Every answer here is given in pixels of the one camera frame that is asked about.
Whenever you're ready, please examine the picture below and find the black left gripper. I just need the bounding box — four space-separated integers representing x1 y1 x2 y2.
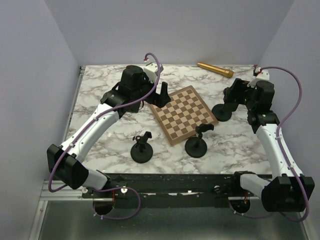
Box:
131 72 171 109

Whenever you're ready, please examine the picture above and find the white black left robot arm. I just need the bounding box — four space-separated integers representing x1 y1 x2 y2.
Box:
47 62 171 198

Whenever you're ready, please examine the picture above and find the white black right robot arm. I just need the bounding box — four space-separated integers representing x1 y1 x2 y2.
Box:
223 78 315 212

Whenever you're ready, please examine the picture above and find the gold microphone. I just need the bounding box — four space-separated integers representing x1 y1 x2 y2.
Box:
197 62 234 78

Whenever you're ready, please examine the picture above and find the wooden chessboard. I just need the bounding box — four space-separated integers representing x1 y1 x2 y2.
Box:
149 85 219 146

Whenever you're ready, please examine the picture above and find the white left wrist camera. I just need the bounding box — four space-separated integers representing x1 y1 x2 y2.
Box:
143 57 159 84

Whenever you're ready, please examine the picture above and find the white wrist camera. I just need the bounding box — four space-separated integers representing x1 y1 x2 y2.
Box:
143 57 159 84
247 67 270 88

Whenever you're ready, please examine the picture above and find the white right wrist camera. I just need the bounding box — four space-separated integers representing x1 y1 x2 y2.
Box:
247 67 270 88

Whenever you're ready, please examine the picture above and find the black mounting base plate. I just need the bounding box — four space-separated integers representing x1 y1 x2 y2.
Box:
82 173 252 212

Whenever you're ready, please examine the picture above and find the aluminium rail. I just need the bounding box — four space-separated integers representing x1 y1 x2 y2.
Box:
37 177 306 210

